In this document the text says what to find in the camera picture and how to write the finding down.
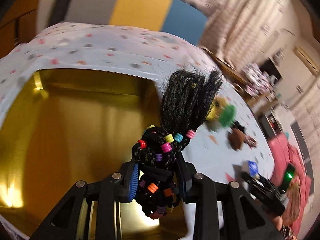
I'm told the person right hand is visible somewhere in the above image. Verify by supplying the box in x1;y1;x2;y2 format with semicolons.
268;213;283;231

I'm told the patterned plastic tablecloth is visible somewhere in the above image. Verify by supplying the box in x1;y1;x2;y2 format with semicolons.
0;22;276;240

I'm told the grey yellow blue chair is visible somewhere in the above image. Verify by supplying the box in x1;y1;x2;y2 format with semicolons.
48;0;207;45

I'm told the green cap bottle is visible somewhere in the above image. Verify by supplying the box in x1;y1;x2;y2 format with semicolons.
206;104;236;132

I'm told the gold tin box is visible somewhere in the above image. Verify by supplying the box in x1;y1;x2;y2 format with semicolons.
0;68;188;238

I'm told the black beaded hair braid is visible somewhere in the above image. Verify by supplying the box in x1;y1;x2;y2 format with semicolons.
132;69;222;219

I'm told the brown oval sponge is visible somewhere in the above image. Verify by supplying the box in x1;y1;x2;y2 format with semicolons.
228;128;246;151

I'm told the pile of patterned clothes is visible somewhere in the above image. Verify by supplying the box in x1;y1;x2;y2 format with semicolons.
242;63;271;96

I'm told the pink blanket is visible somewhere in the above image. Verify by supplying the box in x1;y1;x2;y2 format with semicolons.
268;133;311;234

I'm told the pink patterned curtain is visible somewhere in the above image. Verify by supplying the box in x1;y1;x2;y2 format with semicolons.
182;0;291;71

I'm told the wooden side table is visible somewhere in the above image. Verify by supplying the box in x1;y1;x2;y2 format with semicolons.
201;47;248;87

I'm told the Tempo tissue pack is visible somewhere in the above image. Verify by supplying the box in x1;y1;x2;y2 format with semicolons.
242;160;260;179

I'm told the black monitor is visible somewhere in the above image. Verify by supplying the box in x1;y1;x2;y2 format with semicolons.
259;59;282;81

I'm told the wooden wardrobe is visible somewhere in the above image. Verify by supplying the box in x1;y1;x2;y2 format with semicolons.
1;0;39;57

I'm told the yellow sponge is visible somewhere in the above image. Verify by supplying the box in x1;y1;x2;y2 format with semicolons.
206;96;228;121

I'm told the air conditioner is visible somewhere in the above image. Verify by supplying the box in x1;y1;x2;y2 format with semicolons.
293;46;319;76

